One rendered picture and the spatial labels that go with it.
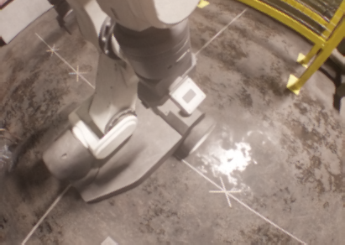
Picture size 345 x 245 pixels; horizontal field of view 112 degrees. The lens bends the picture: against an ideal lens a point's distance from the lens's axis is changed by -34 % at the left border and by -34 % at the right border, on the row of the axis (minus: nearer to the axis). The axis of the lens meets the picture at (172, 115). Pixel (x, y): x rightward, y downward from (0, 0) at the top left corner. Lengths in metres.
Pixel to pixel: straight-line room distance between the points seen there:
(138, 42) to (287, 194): 1.00
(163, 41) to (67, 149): 0.51
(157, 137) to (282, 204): 0.74
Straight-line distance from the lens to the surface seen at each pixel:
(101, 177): 0.74
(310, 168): 1.18
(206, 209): 0.87
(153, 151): 0.71
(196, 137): 0.71
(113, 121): 0.59
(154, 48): 0.18
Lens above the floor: 0.85
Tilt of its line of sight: 64 degrees down
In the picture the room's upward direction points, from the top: straight up
